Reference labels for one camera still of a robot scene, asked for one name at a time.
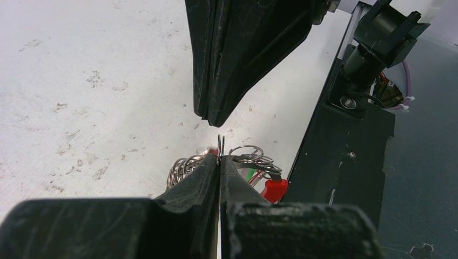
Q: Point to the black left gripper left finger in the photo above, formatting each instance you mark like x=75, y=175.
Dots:
x=180, y=223

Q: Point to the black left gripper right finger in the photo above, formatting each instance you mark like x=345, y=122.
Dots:
x=252, y=227

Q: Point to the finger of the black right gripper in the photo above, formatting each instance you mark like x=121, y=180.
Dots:
x=204, y=18
x=251, y=38

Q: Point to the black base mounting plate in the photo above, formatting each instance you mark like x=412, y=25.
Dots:
x=341, y=158

